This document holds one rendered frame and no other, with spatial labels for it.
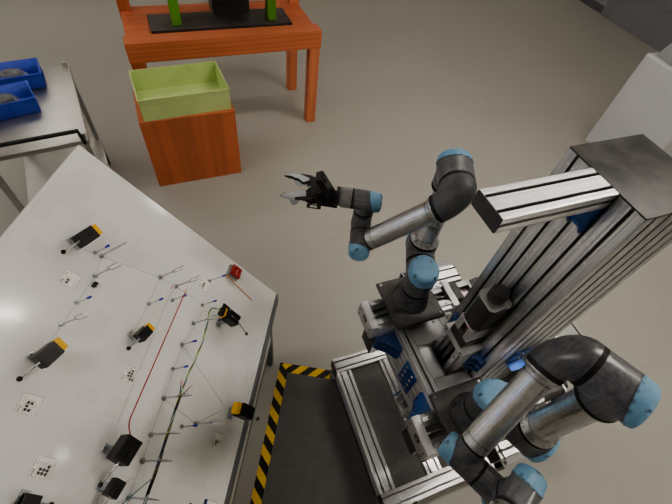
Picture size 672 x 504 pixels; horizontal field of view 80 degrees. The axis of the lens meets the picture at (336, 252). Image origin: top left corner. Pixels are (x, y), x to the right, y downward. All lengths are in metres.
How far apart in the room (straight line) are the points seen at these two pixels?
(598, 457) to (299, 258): 2.40
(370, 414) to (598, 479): 1.47
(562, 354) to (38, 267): 1.41
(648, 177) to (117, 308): 1.53
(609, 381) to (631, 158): 0.53
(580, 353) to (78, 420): 1.32
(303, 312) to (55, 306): 1.85
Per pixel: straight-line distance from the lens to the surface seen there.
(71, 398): 1.41
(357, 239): 1.41
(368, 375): 2.57
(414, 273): 1.52
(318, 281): 3.08
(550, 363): 1.07
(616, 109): 5.26
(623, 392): 1.09
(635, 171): 1.18
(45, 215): 1.50
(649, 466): 3.45
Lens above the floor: 2.58
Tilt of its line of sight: 52 degrees down
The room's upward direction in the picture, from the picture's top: 10 degrees clockwise
